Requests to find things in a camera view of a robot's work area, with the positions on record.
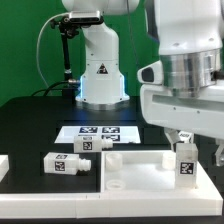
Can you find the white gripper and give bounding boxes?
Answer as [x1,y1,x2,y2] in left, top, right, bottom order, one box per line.
[140,83,224,166]

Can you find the white square tabletop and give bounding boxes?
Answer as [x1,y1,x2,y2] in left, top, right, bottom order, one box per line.
[99,149,214,194]

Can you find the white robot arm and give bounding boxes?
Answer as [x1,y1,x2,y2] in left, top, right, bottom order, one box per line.
[62,0,224,166]

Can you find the white U-shaped fence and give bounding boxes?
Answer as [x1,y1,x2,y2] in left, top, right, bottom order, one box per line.
[0,152,224,219]

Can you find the marker sheet with tags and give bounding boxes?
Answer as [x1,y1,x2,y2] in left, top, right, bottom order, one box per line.
[55,126,140,144]

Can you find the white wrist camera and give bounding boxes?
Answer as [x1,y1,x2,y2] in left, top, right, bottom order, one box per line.
[137,61,164,85]

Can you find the black cables at base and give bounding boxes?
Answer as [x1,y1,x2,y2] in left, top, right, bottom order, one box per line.
[31,79,83,98]

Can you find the grey mounted camera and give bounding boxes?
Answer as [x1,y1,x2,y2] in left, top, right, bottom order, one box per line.
[69,11,101,21]

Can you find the black camera stand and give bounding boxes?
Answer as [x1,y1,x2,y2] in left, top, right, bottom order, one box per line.
[49,16,104,98]

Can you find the white camera cable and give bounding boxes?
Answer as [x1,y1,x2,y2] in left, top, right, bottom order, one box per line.
[35,13,71,88]

